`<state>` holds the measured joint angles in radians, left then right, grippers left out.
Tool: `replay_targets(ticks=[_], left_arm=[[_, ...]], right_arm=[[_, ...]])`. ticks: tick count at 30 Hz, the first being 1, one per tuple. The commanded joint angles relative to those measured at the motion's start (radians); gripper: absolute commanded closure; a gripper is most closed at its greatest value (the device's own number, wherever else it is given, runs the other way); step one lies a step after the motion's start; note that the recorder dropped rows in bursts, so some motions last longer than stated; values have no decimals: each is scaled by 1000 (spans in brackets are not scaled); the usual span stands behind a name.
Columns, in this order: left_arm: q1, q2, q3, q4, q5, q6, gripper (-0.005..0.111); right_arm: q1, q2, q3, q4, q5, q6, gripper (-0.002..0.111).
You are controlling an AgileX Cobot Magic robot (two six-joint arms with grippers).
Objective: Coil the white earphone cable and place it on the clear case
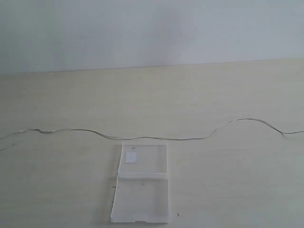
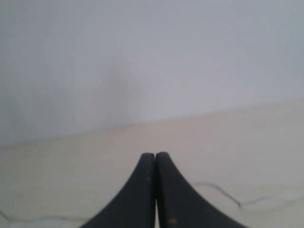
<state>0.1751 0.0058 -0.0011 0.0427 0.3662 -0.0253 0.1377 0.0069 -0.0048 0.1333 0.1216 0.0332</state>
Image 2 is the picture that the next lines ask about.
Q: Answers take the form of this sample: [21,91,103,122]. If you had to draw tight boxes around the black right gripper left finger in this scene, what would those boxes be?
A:
[81,153,156,228]

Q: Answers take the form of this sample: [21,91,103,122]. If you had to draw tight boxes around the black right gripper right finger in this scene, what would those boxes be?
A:
[155,152,244,228]

